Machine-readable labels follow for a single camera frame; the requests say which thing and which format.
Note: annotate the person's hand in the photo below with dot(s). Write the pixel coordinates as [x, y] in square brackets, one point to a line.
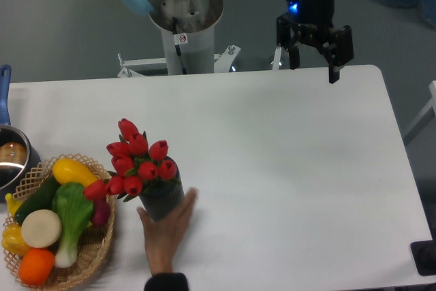
[162, 238]

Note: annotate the dark grey ribbed vase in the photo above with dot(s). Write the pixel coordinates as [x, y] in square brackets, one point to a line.
[160, 197]

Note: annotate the black device at table edge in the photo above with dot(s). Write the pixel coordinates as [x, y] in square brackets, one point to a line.
[424, 257]

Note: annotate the yellow bell pepper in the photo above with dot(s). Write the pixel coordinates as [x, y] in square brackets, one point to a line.
[13, 241]

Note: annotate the green bok choy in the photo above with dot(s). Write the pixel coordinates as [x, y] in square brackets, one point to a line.
[75, 212]

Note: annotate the green cucumber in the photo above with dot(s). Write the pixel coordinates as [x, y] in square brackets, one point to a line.
[40, 199]

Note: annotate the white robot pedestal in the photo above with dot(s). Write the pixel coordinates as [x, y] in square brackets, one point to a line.
[187, 30]

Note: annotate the orange fruit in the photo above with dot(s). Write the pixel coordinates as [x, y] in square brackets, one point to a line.
[36, 266]

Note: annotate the blue handled saucepan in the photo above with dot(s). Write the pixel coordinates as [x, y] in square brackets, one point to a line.
[18, 156]

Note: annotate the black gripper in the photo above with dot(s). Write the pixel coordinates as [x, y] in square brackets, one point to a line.
[311, 22]

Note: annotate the woven wicker basket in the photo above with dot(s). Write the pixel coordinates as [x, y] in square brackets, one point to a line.
[93, 245]

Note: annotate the purple red radish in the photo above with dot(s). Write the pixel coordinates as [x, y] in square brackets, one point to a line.
[101, 213]

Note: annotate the white frame at right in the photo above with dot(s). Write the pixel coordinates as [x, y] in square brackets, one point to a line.
[422, 119]

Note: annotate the black sleeved forearm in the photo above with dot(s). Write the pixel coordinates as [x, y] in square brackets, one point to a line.
[167, 282]

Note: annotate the red tulip bouquet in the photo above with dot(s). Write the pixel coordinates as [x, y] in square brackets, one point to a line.
[140, 168]

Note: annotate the yellow squash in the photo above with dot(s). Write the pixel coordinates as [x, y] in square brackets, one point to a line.
[67, 170]

